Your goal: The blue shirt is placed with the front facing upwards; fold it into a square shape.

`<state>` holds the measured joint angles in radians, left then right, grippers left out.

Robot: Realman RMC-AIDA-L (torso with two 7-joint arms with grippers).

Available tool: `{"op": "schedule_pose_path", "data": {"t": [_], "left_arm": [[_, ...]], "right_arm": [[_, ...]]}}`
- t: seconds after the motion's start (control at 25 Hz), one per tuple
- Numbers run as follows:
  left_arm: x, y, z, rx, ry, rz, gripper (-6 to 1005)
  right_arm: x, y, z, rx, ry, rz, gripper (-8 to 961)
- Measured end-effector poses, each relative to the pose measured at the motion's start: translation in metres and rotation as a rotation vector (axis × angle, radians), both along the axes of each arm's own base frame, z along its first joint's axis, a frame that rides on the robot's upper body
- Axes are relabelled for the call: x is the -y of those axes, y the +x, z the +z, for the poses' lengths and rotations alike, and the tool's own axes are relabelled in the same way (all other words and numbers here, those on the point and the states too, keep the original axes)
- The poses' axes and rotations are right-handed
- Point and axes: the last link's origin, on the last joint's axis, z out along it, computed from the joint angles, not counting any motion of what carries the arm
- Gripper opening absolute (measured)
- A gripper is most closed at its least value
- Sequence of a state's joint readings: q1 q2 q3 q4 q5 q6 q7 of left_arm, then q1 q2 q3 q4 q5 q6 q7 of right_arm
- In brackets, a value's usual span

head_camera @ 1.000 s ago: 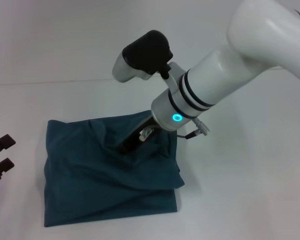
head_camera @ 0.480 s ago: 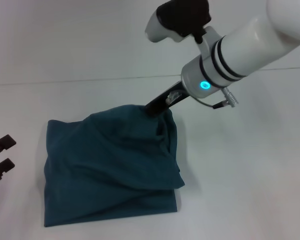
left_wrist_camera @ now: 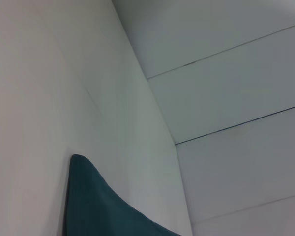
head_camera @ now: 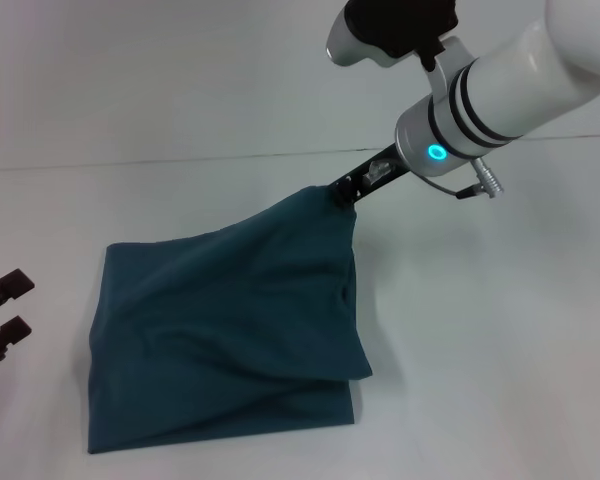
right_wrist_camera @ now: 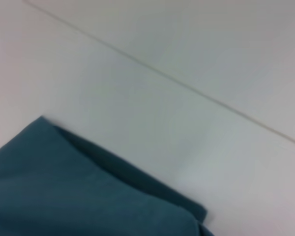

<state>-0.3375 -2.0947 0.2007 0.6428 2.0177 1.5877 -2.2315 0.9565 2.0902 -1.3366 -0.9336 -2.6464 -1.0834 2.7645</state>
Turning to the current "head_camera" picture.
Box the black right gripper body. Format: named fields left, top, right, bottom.
left=329, top=142, right=412, bottom=207

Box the teal T-shirt with FREE! print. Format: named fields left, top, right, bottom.
left=86, top=184, right=374, bottom=443

